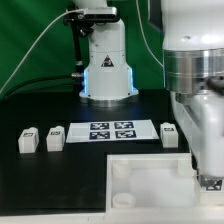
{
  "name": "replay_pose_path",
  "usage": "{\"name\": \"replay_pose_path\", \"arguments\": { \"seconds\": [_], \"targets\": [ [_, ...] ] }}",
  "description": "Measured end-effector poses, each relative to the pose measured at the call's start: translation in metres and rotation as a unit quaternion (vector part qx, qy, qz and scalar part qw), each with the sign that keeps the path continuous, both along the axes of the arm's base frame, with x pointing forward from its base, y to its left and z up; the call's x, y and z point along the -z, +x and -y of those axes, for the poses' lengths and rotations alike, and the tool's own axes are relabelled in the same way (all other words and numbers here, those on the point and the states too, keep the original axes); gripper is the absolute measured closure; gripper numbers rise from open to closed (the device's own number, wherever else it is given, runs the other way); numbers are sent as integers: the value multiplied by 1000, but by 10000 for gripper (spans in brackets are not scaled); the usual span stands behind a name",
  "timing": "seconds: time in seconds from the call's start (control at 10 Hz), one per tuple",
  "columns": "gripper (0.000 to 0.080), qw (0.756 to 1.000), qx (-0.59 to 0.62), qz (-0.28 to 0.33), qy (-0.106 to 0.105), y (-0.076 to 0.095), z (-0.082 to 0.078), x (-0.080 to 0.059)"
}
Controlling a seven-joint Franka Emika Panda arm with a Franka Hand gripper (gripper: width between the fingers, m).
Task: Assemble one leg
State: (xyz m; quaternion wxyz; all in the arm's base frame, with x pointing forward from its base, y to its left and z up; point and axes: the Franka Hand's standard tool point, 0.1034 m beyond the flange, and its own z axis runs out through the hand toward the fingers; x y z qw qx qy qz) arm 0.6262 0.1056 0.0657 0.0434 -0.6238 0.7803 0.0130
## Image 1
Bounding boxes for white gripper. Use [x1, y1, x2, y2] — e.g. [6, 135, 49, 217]
[170, 91, 224, 179]

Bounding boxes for white square tabletop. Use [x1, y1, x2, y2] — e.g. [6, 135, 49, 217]
[105, 153, 224, 224]

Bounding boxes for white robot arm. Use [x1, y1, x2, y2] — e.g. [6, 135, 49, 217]
[72, 0, 224, 179]

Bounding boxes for white marker sheet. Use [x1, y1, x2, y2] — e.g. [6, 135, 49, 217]
[66, 120, 158, 143]

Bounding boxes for grey camera on stand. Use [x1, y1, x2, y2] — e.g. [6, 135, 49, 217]
[77, 7, 118, 22]

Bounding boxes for black camera stand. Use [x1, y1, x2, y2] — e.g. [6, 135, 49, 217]
[63, 6, 94, 79]

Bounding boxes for white camera cable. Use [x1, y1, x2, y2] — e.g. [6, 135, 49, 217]
[0, 9, 84, 96]

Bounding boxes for black cables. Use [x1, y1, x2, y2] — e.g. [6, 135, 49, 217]
[1, 73, 84, 100]

